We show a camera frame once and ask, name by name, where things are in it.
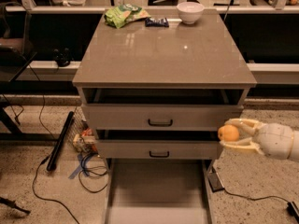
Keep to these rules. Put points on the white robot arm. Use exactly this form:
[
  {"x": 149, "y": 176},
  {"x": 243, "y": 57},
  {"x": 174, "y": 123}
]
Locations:
[{"x": 295, "y": 150}]

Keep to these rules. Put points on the black chair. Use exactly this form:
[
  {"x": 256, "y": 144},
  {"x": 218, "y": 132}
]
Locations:
[{"x": 15, "y": 53}]

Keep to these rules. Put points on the grey drawer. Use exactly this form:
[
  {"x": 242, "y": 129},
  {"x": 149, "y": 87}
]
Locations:
[
  {"x": 138, "y": 149},
  {"x": 159, "y": 117},
  {"x": 158, "y": 192}
]

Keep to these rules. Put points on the black bar on floor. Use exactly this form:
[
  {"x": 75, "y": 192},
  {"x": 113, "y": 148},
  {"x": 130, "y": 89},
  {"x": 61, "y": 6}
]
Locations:
[{"x": 51, "y": 166}]

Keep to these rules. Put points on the black plug block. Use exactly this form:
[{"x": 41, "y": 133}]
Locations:
[{"x": 293, "y": 210}]

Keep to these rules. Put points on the small cluttered box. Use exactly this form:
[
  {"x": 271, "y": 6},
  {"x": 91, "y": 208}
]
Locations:
[{"x": 84, "y": 141}]

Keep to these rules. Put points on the black power adapter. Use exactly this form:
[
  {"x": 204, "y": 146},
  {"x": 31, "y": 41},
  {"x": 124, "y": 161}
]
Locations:
[{"x": 215, "y": 182}]

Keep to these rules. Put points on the grey drawer cabinet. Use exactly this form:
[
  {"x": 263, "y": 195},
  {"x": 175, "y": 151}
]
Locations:
[{"x": 181, "y": 64}]

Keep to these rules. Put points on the grey middle drawer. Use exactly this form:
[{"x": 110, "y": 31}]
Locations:
[{"x": 138, "y": 149}]

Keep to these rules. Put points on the green snack bag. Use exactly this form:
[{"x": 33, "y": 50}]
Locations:
[{"x": 121, "y": 15}]

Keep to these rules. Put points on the black round device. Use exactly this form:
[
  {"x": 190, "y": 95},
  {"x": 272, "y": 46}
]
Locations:
[{"x": 62, "y": 58}]

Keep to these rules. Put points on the white ceramic bowl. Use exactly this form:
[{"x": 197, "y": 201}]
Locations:
[{"x": 190, "y": 12}]

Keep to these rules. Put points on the orange fruit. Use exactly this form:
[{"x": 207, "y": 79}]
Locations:
[{"x": 228, "y": 133}]

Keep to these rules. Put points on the dark blue snack packet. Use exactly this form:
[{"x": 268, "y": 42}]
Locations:
[{"x": 150, "y": 22}]

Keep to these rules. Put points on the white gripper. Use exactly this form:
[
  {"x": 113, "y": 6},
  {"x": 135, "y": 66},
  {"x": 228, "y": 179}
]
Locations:
[{"x": 275, "y": 140}]

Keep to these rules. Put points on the grey bottom drawer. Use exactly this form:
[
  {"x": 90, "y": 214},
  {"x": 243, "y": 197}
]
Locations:
[{"x": 158, "y": 192}]

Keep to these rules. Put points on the grey top drawer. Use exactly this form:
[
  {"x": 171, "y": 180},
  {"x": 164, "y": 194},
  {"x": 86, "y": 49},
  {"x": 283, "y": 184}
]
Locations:
[{"x": 159, "y": 117}]

